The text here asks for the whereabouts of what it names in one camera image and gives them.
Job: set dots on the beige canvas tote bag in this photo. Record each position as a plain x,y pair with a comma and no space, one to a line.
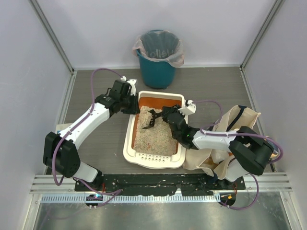
213,155

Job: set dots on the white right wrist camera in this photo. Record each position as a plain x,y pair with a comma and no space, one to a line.
188,109

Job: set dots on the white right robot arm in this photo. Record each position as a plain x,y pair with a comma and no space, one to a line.
250,150

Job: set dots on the cat litter sand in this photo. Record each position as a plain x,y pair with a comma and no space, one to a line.
156,140

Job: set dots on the white orange litter box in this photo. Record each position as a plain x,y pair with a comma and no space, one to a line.
154,100

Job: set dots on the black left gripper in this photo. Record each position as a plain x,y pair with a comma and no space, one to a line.
134,104

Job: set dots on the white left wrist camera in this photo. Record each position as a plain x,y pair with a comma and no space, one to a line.
132,83

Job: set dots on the white slotted cable duct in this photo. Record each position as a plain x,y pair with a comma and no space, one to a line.
91,198

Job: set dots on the clear plastic bin liner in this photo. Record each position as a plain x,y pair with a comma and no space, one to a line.
160,45

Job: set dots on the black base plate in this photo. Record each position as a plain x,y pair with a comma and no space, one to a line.
190,184

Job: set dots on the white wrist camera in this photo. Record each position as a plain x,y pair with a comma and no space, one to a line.
132,83
188,109

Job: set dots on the blue white box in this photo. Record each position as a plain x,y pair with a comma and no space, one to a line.
60,127

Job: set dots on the black litter scoop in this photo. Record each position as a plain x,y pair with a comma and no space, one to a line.
155,115

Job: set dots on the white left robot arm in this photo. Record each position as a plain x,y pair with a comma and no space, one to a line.
61,149

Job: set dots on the masking tape roll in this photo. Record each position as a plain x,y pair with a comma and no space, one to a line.
275,149

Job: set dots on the teal trash bin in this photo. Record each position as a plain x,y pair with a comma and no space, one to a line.
157,75

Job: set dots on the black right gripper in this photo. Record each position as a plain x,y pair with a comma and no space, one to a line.
165,113

